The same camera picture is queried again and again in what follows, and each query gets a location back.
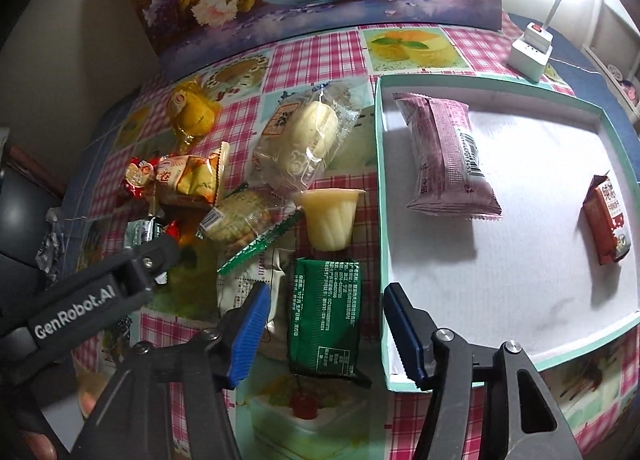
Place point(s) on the white tray with teal rim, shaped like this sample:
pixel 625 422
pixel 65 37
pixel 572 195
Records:
pixel 525 240

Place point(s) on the small green white candy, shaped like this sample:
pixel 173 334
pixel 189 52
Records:
pixel 140 232

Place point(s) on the pink snack packet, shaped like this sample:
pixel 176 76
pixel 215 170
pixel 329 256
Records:
pixel 445 155

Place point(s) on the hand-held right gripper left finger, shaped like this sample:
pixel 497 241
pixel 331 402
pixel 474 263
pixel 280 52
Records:
pixel 250 330

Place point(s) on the green snack packet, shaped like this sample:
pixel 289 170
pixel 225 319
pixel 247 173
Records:
pixel 320 320

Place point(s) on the white shelf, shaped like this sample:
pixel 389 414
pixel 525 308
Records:
pixel 612 30

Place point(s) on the clear white bun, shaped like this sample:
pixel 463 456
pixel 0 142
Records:
pixel 305 140

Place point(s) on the green striped packet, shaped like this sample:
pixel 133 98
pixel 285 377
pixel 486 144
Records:
pixel 255 247

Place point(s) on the orange snack packet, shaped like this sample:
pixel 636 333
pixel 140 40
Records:
pixel 192 177

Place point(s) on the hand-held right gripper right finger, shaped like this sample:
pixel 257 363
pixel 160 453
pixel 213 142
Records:
pixel 405 335

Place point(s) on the white stick lamp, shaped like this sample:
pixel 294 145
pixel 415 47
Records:
pixel 554 12

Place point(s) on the yellow pastry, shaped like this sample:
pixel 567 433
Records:
pixel 192 112

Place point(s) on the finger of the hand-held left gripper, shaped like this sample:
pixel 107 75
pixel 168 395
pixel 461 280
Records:
pixel 157 257

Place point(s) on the red candy with face print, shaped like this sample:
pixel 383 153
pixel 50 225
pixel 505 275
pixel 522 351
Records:
pixel 136 177

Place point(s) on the red snack packet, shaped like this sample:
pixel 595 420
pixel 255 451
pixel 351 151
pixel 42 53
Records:
pixel 605 220

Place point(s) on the pink checkered tablecloth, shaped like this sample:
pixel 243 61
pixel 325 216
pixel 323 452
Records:
pixel 320 55

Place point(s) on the orange red candy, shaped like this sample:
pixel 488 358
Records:
pixel 177 230

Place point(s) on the dark grey appliance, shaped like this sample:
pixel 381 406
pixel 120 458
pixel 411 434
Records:
pixel 25 210

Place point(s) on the white snack packet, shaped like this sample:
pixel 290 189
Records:
pixel 235 290

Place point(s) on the pale yellow jelly cup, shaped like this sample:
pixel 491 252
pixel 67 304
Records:
pixel 330 220

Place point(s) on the white power adapter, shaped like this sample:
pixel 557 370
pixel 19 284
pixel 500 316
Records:
pixel 530 52

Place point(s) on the round biscuit packet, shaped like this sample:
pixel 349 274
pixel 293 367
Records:
pixel 240 215

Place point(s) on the crumpled silver wrapper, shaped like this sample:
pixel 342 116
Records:
pixel 50 245

